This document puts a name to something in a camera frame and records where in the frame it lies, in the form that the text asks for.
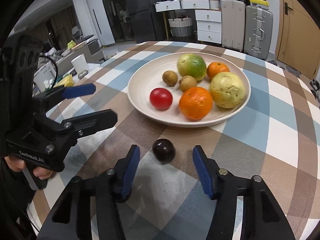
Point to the white drawer dresser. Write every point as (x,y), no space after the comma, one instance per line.
(207,22)

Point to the white cylinder appliance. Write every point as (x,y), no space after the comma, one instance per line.
(80,65)

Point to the wicker basket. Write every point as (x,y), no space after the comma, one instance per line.
(180,26)

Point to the small orange mandarin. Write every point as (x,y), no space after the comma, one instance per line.
(217,70)

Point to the brown longan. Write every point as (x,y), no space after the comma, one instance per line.
(188,83)
(170,77)

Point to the person's left forearm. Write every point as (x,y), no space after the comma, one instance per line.
(12,205)

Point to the beige suitcase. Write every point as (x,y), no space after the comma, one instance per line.
(232,25)

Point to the checkered tablecloth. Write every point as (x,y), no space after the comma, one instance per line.
(250,142)

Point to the red tomato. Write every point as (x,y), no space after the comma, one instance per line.
(161,98)

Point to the yellow packet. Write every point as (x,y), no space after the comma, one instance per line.
(66,81)

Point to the silver suitcase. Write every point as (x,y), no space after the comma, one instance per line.
(257,30)

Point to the dark purple plum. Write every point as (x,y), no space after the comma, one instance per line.
(163,151)

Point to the white box appliance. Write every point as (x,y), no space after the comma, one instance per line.
(45,76)

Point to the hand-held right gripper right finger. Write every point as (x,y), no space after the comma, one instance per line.
(203,172)

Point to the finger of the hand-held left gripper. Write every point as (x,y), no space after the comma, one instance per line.
(80,90)
(100,121)

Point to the person's left hand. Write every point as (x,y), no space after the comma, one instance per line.
(13,163)

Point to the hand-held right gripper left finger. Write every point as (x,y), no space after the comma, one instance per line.
(130,172)

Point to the cream round plate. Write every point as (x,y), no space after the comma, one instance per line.
(147,85)

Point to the green yellow guava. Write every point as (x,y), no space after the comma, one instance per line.
(191,66)

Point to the large orange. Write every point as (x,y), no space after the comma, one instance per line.
(195,103)

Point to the wooden door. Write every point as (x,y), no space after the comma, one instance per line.
(300,30)

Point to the pale yellow guava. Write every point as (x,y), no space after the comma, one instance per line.
(227,90)

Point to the dark refrigerator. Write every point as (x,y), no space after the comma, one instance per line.
(140,10)

